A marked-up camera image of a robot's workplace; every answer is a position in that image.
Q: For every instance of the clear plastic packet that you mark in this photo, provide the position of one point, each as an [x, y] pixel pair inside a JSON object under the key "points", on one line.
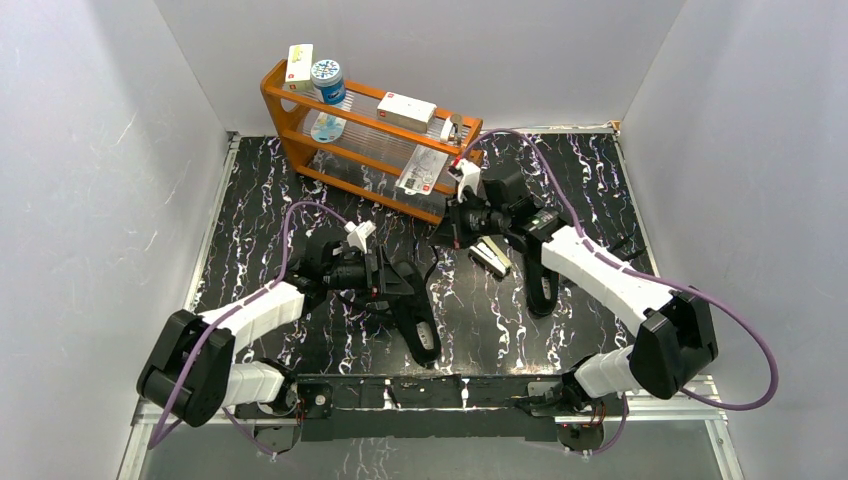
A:
{"points": [[422, 171]]}

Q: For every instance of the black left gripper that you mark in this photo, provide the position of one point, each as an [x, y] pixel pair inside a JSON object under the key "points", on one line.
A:
{"points": [[379, 276]]}

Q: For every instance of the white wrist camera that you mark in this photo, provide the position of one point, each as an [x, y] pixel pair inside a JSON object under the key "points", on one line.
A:
{"points": [[359, 235], [467, 175]]}

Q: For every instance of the black canvas shoe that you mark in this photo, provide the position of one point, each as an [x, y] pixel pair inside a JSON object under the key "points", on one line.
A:
{"points": [[413, 315], [542, 285]]}

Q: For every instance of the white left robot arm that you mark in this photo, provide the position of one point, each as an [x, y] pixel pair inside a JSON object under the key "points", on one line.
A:
{"points": [[191, 372]]}

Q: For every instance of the white rectangular box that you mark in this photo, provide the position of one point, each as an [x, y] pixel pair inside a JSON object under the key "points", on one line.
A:
{"points": [[406, 112]]}

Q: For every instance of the blue lidded round jar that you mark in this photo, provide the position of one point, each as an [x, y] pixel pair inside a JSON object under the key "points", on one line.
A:
{"points": [[327, 77]]}

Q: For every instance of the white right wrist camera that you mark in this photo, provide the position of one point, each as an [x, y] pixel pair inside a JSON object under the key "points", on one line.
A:
{"points": [[467, 175]]}

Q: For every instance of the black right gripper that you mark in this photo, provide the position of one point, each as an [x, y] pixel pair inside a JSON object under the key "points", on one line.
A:
{"points": [[449, 234]]}

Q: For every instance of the white yellow carton box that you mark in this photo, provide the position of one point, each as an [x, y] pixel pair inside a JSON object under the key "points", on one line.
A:
{"points": [[297, 75]]}

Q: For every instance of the light blue round disc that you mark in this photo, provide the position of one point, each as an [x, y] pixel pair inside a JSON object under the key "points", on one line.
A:
{"points": [[327, 128]]}

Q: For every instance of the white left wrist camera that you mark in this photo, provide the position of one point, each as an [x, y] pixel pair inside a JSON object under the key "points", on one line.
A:
{"points": [[359, 235]]}

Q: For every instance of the orange wooden shelf rack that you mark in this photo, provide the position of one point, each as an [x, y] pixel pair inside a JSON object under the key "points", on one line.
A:
{"points": [[370, 155]]}

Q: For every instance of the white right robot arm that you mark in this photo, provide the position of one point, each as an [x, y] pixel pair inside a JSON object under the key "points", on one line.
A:
{"points": [[673, 330]]}

